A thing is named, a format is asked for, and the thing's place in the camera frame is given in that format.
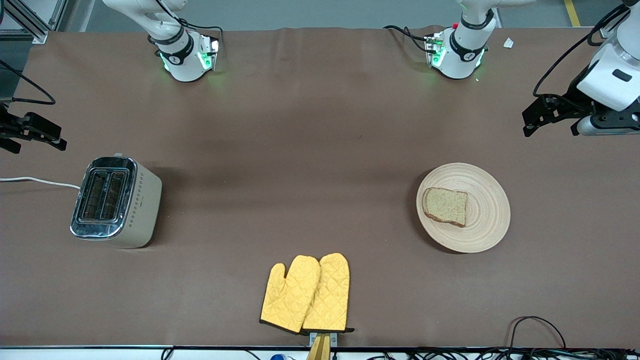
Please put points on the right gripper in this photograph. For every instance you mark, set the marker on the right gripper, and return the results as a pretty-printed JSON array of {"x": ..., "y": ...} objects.
[{"x": 11, "y": 125}]

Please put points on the brown bread slice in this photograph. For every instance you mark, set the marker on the brown bread slice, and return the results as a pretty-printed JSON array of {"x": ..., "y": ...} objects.
[{"x": 446, "y": 206}]

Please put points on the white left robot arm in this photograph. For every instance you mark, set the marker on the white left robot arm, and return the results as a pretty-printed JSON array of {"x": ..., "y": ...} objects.
[{"x": 460, "y": 55}]

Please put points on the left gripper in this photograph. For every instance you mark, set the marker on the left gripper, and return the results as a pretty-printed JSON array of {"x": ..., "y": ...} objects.
[{"x": 573, "y": 97}]

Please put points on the brown table mat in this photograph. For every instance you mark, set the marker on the brown table mat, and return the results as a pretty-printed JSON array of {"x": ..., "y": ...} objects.
[{"x": 350, "y": 125}]

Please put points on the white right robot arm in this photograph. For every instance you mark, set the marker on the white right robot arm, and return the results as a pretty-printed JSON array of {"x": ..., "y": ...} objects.
[{"x": 182, "y": 55}]

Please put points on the small white paper scrap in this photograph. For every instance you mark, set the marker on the small white paper scrap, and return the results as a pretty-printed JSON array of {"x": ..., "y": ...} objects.
[{"x": 508, "y": 43}]

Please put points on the yellow quilted oven mitt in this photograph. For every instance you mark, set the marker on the yellow quilted oven mitt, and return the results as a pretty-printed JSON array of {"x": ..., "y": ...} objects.
[
  {"x": 290, "y": 295},
  {"x": 330, "y": 295}
]

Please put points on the aluminium frame profile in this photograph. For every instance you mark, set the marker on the aluminium frame profile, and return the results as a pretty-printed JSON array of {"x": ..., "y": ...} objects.
[
  {"x": 606, "y": 31},
  {"x": 30, "y": 22}
]

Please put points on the round wooden plate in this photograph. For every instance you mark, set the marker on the round wooden plate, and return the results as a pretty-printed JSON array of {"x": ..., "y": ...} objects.
[{"x": 490, "y": 220}]

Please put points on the beige chrome two-slot toaster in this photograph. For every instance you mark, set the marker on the beige chrome two-slot toaster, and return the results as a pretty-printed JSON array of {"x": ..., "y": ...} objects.
[{"x": 142, "y": 210}]

